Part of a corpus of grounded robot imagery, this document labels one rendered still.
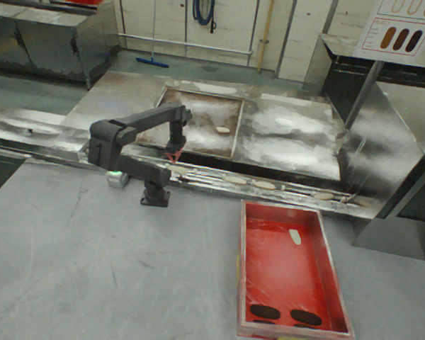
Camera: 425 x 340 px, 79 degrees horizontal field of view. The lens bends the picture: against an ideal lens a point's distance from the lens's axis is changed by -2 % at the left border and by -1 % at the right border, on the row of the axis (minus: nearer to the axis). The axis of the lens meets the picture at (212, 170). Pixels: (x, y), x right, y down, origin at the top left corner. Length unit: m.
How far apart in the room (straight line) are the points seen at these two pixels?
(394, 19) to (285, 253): 1.28
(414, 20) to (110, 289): 1.81
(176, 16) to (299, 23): 1.94
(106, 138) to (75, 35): 3.06
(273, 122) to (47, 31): 3.09
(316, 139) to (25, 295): 1.42
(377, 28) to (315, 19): 2.74
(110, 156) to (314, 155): 1.03
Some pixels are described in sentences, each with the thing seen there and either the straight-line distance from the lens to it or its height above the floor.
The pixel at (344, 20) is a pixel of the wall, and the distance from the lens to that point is 4.82.
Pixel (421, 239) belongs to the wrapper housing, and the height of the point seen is 0.94.
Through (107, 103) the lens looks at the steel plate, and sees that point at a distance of 1.93.
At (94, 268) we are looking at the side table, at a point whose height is 0.82.
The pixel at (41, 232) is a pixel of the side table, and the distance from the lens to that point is 1.21.
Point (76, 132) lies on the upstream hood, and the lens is 1.50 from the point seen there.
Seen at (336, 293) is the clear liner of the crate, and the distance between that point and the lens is 0.98.
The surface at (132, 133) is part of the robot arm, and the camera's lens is 0.78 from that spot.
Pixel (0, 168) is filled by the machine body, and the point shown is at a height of 0.70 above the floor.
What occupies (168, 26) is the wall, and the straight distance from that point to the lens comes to 5.00.
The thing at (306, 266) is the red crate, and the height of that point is 0.82.
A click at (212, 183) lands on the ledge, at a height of 0.86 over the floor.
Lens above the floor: 1.71
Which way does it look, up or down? 42 degrees down
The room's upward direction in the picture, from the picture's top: 6 degrees clockwise
